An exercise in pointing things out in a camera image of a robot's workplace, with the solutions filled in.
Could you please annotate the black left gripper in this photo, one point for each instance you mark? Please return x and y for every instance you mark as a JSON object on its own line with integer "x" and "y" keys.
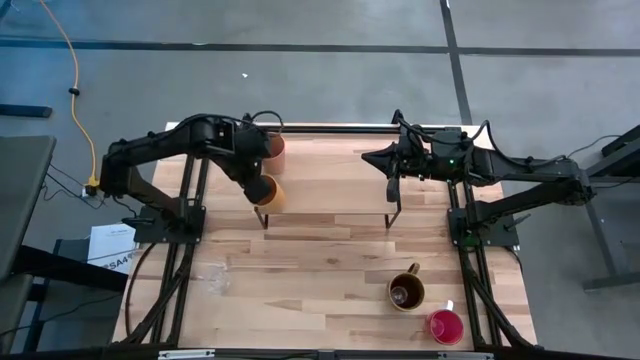
{"x": 250, "y": 150}

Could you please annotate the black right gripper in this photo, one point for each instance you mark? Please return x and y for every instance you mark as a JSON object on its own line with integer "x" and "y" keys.
{"x": 397, "y": 172}

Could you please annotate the terracotta orange cup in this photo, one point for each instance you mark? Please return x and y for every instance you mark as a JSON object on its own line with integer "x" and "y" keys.
{"x": 276, "y": 155}

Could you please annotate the mustard yellow cup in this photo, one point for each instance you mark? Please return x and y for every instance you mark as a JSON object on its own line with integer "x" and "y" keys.
{"x": 278, "y": 200}

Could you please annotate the brown glazed mug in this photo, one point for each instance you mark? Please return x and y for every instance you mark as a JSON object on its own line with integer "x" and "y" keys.
{"x": 411, "y": 281}

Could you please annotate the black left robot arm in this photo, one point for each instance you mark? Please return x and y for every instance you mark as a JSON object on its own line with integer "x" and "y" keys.
{"x": 150, "y": 147}

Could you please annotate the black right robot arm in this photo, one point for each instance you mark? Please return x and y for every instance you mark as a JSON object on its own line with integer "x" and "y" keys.
{"x": 525, "y": 167}

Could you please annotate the small clear glass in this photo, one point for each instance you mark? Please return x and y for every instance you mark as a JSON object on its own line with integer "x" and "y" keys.
{"x": 398, "y": 296}

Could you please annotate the white paper box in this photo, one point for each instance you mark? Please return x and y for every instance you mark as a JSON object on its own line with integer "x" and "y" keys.
{"x": 107, "y": 245}

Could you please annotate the dark metal furniture base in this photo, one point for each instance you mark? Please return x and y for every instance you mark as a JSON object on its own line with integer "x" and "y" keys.
{"x": 70, "y": 270}

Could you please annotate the black floor bar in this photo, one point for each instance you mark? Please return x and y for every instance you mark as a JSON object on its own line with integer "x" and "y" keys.
{"x": 25, "y": 110}

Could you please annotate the grey side table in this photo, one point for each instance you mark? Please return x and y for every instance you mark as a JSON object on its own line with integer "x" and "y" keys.
{"x": 25, "y": 190}

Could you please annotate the grey metal stand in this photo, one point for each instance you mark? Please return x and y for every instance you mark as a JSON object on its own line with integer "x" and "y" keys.
{"x": 610, "y": 240}

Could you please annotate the black aluminium table frame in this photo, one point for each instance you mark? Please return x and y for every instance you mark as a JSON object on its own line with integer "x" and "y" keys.
{"x": 325, "y": 129}

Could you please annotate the wooden shelf black metal frame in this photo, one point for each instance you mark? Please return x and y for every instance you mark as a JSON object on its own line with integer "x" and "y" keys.
{"x": 325, "y": 190}

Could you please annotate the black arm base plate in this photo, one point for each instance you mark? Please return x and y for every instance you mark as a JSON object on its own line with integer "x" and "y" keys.
{"x": 170, "y": 232}
{"x": 492, "y": 235}

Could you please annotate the silver metal bracket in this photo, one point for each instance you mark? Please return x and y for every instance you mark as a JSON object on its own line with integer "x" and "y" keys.
{"x": 185, "y": 354}
{"x": 465, "y": 355}

